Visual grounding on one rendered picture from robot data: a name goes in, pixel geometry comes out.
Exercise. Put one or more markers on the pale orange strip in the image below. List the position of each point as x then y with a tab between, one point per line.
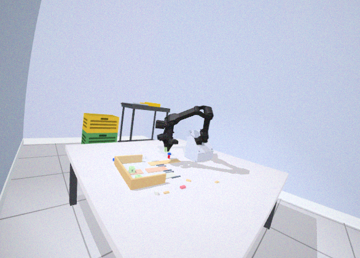
168	161

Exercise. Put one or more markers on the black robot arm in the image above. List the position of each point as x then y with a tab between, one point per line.
174	118

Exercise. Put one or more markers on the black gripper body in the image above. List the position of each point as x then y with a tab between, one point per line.
170	137

